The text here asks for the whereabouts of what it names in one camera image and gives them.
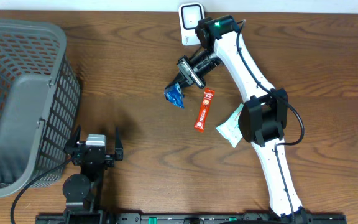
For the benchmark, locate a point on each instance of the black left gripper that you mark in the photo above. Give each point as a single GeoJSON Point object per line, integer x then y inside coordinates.
{"type": "Point", "coordinates": [71, 148]}

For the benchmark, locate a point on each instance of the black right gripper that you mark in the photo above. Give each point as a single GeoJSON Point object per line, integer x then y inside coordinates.
{"type": "Point", "coordinates": [185, 66]}

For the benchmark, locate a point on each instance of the blue Oreo cookie pack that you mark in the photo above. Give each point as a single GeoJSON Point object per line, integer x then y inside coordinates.
{"type": "Point", "coordinates": [174, 95]}

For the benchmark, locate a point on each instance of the red Nescafe coffee stick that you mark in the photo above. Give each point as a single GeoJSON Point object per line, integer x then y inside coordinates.
{"type": "Point", "coordinates": [204, 108]}

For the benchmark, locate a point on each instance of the white teal wet wipes pack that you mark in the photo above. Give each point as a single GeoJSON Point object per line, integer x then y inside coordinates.
{"type": "Point", "coordinates": [230, 128]}

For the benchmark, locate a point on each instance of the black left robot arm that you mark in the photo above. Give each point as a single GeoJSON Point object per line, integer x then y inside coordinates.
{"type": "Point", "coordinates": [83, 190]}

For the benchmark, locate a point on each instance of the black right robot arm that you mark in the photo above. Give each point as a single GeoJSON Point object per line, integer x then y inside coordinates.
{"type": "Point", "coordinates": [263, 118]}

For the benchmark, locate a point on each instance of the white barcode scanner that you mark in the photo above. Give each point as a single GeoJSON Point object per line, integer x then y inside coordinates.
{"type": "Point", "coordinates": [189, 15]}

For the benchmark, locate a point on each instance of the grey plastic shopping basket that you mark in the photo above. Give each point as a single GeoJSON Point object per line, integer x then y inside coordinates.
{"type": "Point", "coordinates": [39, 98]}

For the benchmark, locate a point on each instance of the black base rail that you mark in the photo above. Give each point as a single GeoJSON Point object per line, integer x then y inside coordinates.
{"type": "Point", "coordinates": [135, 218]}

